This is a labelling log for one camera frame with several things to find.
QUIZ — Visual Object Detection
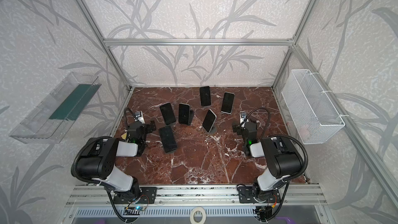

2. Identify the white wire mesh basket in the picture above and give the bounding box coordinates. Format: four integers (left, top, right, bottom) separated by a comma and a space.
282, 69, 345, 145

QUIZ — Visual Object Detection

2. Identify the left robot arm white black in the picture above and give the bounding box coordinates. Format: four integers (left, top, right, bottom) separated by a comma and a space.
71, 120, 157, 204

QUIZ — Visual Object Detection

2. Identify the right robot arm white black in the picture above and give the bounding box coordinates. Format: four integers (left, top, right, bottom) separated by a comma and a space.
232, 122, 309, 203

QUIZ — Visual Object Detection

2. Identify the green-edged phone on stand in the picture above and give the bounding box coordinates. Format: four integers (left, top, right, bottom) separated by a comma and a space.
178, 103, 194, 125

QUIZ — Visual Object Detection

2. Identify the yellow sponge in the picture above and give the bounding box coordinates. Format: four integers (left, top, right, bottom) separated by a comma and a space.
121, 132, 127, 140

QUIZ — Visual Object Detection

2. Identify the purple-edged phone on stand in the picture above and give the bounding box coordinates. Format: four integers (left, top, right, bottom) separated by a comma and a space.
160, 103, 176, 125

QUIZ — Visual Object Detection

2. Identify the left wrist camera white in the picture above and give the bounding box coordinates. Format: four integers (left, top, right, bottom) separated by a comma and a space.
134, 111, 145, 124

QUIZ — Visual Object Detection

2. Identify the clear plastic wall bin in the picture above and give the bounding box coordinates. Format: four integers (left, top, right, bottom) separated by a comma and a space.
9, 72, 102, 144

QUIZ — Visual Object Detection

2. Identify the white tape roll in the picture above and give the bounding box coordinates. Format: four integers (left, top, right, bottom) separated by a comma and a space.
190, 207, 207, 224

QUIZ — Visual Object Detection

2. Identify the white-edged phone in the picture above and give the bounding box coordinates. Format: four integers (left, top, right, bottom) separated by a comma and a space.
221, 92, 235, 114

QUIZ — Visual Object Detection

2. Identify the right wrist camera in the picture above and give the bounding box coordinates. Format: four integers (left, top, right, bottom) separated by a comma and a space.
239, 111, 248, 123

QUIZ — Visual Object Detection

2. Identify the black phone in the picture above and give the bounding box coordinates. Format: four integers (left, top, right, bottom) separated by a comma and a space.
200, 86, 211, 107
159, 126, 177, 153

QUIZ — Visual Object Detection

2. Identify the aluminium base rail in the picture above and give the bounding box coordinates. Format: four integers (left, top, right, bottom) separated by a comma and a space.
65, 184, 327, 207

